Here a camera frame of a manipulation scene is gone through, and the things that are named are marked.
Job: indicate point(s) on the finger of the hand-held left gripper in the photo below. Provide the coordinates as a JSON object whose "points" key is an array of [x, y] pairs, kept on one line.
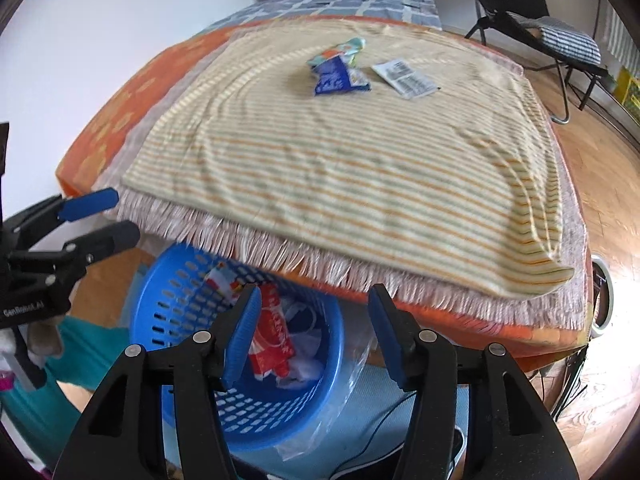
{"points": [[110, 240], [90, 205]]}

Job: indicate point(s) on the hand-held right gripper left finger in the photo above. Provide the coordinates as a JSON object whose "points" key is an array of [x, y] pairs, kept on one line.
{"points": [[242, 335]]}

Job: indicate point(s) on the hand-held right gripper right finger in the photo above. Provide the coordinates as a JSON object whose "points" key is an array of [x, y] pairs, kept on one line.
{"points": [[387, 335]]}

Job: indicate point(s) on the red cardboard box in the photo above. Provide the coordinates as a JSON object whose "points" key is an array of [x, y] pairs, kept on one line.
{"points": [[272, 330]]}

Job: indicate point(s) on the white plastic bag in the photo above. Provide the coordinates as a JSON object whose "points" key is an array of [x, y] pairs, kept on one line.
{"points": [[305, 355]]}

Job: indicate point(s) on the blue plastic basket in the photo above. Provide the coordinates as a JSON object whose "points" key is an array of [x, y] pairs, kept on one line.
{"points": [[165, 285]]}

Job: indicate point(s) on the beige cloth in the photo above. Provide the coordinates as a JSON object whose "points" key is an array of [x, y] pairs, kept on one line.
{"points": [[45, 337]]}

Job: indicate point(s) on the light blue floor mat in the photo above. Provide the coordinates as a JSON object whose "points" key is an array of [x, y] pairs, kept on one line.
{"points": [[390, 380]]}

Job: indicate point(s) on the clear plastic bag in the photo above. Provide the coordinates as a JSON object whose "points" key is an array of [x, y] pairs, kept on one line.
{"points": [[350, 360]]}

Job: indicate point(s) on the teal cloth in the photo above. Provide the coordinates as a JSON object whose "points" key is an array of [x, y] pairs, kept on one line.
{"points": [[75, 360]]}

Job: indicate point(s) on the yellow striped towel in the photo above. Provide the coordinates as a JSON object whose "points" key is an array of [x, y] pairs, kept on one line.
{"points": [[325, 170]]}

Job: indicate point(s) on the pink fringed cloth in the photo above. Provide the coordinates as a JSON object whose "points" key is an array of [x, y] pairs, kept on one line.
{"points": [[570, 220]]}

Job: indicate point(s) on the silver barcode sachet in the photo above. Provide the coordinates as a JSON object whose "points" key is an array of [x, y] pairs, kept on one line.
{"points": [[405, 77]]}

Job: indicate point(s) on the blue snack wrapper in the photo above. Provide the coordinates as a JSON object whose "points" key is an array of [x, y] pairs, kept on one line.
{"points": [[332, 77]]}

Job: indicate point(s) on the teal snack wrapper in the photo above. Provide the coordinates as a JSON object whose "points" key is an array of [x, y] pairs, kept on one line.
{"points": [[350, 47]]}

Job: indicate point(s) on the blue checked bedsheet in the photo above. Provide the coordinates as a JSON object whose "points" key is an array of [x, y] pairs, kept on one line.
{"points": [[350, 5]]}

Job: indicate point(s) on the yellow box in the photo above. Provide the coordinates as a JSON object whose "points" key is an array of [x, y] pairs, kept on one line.
{"points": [[630, 87]]}

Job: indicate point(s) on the checked seat cushion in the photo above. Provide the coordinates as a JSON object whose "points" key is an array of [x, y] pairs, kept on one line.
{"points": [[570, 40]]}

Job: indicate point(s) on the green striped hanging towel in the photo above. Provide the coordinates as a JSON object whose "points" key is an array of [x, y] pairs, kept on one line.
{"points": [[620, 35]]}

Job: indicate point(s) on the black metal clothes rack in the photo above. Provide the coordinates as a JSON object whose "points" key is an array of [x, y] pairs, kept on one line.
{"points": [[597, 15]]}

